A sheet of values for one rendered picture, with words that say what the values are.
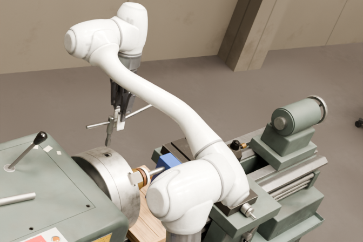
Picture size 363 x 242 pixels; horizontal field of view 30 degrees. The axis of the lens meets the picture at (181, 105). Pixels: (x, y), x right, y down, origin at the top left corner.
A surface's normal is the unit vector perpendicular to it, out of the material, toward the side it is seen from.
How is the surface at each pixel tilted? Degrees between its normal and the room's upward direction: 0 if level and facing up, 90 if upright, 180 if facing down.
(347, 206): 0
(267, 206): 0
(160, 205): 85
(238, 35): 90
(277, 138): 90
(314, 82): 0
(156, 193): 85
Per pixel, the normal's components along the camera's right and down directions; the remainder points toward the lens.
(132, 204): 0.71, 0.18
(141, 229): 0.29, -0.79
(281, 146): -0.70, 0.22
